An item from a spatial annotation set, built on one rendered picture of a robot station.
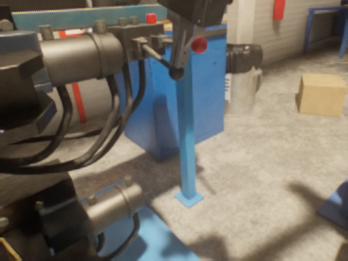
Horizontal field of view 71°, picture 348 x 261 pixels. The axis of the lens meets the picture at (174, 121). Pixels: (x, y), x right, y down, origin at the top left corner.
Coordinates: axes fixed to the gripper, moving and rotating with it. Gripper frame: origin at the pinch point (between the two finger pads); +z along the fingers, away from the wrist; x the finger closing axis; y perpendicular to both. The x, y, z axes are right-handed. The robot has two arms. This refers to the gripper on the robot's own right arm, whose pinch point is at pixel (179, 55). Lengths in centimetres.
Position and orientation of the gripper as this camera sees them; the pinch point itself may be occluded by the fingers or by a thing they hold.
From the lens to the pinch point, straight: 51.1
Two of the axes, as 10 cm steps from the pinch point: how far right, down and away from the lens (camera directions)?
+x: -6.0, -5.9, 5.4
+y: 7.8, -3.1, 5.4
